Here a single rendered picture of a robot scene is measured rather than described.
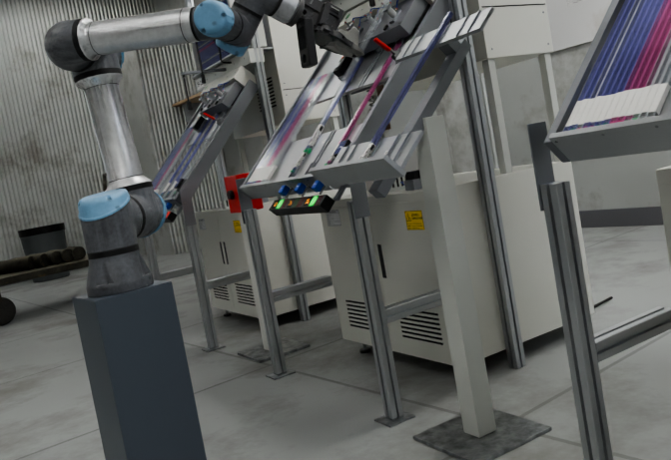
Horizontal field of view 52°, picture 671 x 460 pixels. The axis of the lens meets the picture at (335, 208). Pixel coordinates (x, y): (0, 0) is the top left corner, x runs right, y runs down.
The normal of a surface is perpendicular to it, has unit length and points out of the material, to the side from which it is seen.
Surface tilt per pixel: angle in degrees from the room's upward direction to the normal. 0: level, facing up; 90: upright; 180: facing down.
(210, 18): 90
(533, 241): 90
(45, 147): 90
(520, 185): 90
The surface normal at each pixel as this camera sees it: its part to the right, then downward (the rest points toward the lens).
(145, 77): 0.59, -0.05
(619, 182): -0.79, 0.18
